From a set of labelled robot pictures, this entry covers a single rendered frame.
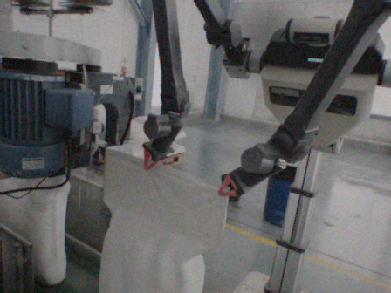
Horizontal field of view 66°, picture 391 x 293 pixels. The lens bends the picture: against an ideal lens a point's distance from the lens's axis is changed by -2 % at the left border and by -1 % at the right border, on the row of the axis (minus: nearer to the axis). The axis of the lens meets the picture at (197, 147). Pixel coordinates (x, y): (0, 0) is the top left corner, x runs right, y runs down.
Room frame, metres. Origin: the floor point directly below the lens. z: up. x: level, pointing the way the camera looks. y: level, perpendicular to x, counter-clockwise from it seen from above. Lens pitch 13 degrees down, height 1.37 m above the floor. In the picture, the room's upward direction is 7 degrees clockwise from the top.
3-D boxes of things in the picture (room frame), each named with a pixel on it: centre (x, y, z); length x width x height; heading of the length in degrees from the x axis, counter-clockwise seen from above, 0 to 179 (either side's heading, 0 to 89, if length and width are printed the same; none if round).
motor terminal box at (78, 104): (0.73, 0.31, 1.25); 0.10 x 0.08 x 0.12; 174
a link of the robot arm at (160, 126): (0.89, 0.10, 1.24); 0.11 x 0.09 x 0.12; 148
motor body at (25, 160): (0.74, 0.42, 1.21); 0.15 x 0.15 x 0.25
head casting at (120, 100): (1.19, 0.46, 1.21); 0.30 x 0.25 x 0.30; 59
